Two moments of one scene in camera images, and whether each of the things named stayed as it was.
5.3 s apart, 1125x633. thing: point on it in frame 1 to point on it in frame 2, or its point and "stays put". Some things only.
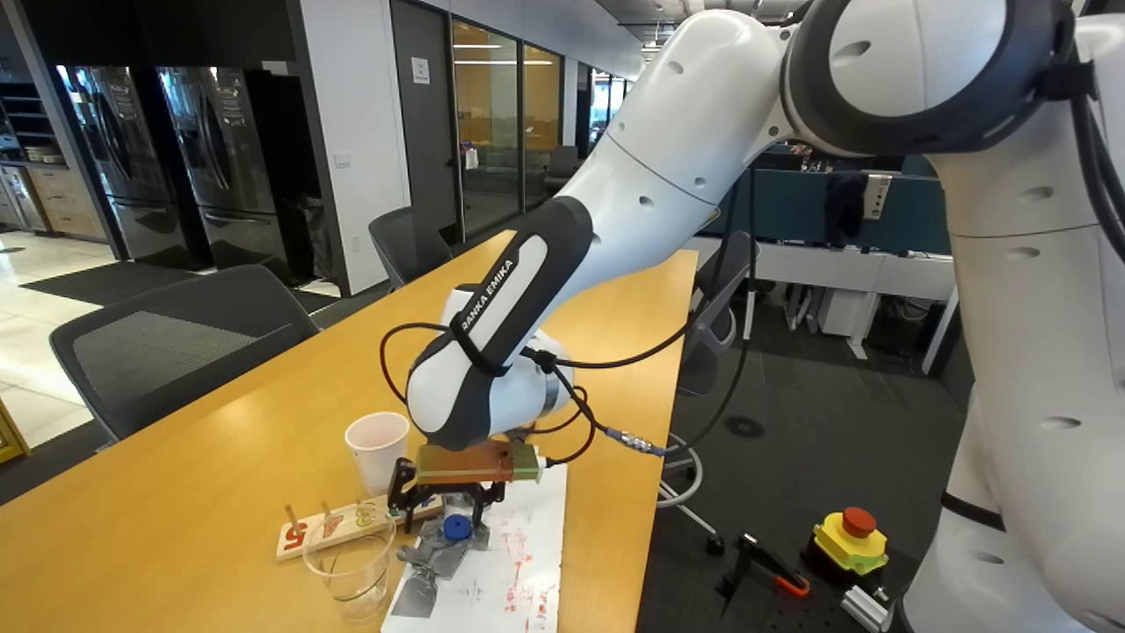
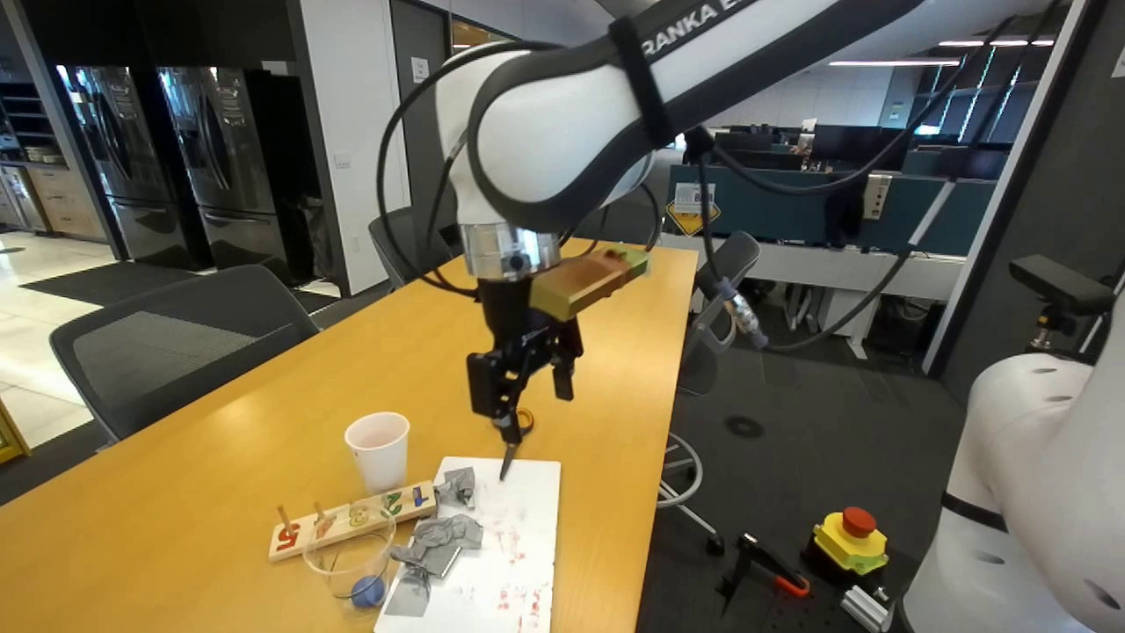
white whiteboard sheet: [514, 582] stays put
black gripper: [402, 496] to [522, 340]
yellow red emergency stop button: [851, 541] stays put
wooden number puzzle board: [328, 528] stays put
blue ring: [458, 525] to [367, 592]
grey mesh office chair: [151, 348] stays put
